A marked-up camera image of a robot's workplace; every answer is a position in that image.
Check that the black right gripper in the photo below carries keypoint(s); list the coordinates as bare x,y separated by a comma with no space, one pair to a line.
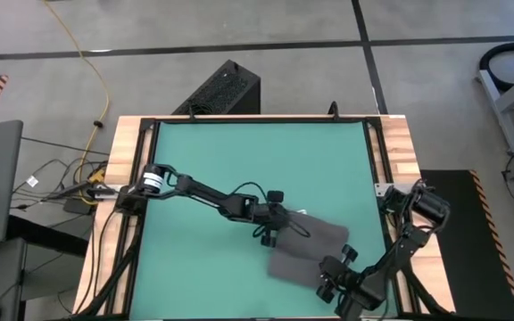
335,276

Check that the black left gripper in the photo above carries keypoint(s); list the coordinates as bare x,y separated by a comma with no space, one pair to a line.
275,218

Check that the black table frame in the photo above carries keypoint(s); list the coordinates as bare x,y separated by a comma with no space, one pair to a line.
261,120

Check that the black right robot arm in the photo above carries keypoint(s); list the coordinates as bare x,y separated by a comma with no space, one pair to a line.
406,243

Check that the black desk beam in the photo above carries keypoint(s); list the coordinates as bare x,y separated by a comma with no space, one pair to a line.
47,236

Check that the black table clamp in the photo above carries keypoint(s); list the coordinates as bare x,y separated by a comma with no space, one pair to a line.
191,117
335,113

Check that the white paper tag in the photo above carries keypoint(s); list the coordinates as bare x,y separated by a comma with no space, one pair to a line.
32,181

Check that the black power brick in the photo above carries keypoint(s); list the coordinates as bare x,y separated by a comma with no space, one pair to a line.
77,206

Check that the grey woven towel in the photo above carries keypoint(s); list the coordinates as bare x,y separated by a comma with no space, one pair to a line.
310,243

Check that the black computer tower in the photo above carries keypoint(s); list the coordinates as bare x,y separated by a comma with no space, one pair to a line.
226,89

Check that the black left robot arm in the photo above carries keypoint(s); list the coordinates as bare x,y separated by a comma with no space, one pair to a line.
203,191

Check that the grey metal stand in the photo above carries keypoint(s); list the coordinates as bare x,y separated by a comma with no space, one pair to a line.
497,104

